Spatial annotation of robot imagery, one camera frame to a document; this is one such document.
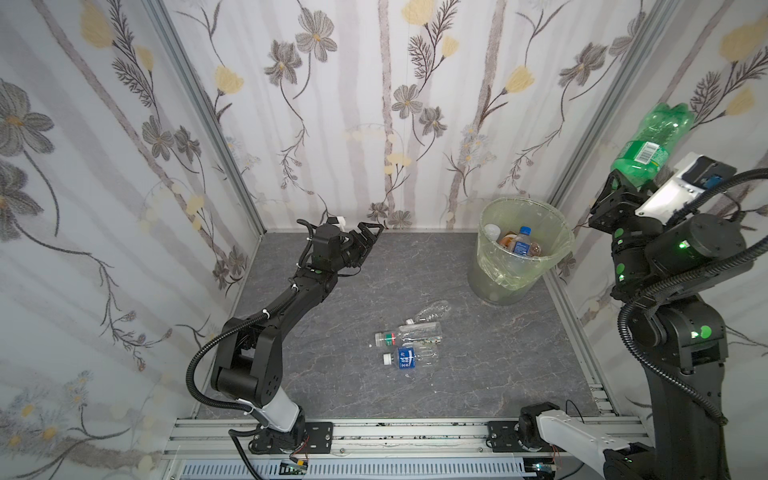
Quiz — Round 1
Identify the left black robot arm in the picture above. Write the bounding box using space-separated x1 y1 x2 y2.
210 219 385 433

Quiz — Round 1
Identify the crushed bottle blue cap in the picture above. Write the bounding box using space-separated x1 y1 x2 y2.
512 226 533 257

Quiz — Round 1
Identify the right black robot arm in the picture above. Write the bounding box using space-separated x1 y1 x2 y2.
517 169 767 479

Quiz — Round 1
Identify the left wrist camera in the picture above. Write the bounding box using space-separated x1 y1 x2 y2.
327 216 347 231

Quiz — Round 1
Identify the crushed clear bottle white cap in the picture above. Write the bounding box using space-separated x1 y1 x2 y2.
406 300 452 325

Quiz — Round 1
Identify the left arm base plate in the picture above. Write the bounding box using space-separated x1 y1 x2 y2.
248 422 334 455

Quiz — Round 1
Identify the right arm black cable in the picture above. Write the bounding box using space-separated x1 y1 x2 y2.
617 167 768 427

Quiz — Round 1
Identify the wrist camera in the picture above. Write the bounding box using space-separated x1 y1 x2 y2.
635 153 737 223
327 216 347 231

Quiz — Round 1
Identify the aluminium frame rail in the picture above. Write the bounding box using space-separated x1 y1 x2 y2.
162 412 650 479

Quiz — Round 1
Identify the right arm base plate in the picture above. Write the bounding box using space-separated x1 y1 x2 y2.
485 421 541 453

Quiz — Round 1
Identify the mesh bin with green bag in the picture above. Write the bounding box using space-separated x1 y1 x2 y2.
468 197 574 306

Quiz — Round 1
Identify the clear bottle blue label white cap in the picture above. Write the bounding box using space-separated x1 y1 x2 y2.
381 344 439 370

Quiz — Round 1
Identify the orange copper label bottle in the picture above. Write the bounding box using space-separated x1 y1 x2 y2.
499 233 517 251

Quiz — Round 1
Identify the green soda bottle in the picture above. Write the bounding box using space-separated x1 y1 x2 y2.
611 103 695 188

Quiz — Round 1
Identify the white bottle red cap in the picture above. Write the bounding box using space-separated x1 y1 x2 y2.
483 223 502 243

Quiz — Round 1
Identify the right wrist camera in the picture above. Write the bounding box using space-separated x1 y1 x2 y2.
635 153 737 223

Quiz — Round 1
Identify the clear bottle green cap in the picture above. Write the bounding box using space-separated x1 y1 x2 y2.
374 322 443 348

